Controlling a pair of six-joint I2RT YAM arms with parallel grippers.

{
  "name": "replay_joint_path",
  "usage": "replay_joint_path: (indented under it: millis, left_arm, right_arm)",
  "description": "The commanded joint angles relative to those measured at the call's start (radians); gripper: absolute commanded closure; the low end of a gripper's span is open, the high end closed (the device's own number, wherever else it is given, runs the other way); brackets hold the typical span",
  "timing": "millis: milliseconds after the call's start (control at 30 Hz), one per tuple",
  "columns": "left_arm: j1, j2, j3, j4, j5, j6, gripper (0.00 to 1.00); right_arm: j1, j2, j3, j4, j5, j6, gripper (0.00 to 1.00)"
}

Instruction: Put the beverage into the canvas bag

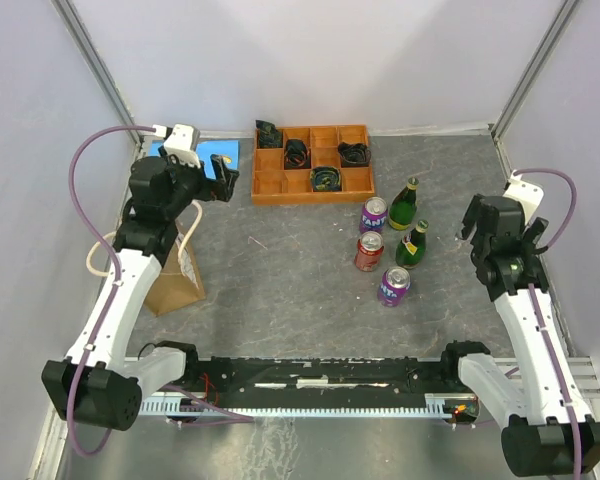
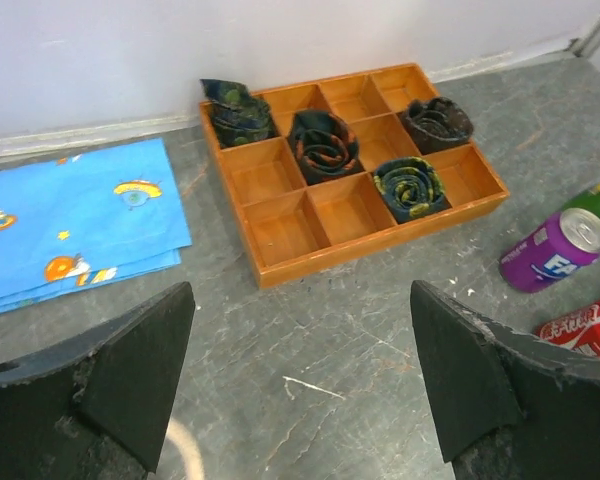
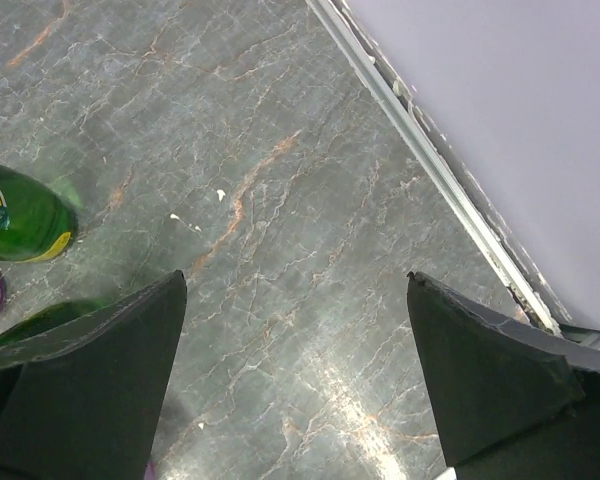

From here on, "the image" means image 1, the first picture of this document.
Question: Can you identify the rolled dark tie middle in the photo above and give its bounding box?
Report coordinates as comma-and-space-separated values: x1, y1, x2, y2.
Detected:
284, 139, 311, 169

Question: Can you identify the blue patterned cloth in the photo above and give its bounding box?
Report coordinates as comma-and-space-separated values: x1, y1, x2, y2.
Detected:
149, 140, 239, 182

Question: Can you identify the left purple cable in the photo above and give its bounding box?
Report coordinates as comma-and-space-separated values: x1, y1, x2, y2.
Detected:
67, 125, 256, 457

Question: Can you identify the green bottle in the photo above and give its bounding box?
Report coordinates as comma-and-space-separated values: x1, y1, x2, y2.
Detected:
395, 219, 429, 269
388, 177, 419, 231

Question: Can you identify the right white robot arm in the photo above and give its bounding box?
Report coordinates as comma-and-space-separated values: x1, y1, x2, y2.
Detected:
438, 194, 600, 478

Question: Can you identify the rolled dark tie front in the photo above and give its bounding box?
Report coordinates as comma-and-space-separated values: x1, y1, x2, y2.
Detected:
309, 166, 342, 192

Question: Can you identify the rolled dark tie corner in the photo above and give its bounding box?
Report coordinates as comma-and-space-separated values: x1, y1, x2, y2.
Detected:
255, 120, 283, 149

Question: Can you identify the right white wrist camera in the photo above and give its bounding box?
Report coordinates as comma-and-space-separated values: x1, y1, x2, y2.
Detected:
503, 173, 544, 225

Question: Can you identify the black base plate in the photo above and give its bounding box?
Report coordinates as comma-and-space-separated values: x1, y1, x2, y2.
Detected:
173, 357, 470, 405

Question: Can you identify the rolled dark tie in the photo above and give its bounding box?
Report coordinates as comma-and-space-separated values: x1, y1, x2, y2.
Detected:
337, 142, 371, 167
284, 139, 311, 169
309, 166, 342, 192

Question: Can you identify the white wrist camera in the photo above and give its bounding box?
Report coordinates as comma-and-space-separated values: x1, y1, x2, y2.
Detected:
503, 173, 544, 225
154, 124, 202, 169

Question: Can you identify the orange wooden divided tray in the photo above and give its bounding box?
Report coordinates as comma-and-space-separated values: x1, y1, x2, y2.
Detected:
251, 125, 376, 205

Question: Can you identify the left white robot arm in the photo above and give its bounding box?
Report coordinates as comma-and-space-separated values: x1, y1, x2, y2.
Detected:
41, 155, 239, 431

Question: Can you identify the rolled dark tie right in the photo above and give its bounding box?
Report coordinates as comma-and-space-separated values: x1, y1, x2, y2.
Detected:
337, 142, 371, 167

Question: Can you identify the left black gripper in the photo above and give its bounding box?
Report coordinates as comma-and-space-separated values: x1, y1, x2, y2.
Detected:
158, 145, 238, 218

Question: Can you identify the blue slotted cable duct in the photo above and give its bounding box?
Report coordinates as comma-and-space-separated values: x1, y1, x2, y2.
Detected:
138, 392, 479, 416

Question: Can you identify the purple fanta can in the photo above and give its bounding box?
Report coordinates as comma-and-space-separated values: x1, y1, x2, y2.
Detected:
377, 266, 411, 307
359, 196, 388, 233

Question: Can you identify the red soda can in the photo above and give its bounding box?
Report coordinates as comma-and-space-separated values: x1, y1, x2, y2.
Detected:
354, 231, 384, 272

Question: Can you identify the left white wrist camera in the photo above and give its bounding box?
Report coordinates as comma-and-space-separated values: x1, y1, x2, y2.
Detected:
154, 124, 202, 169

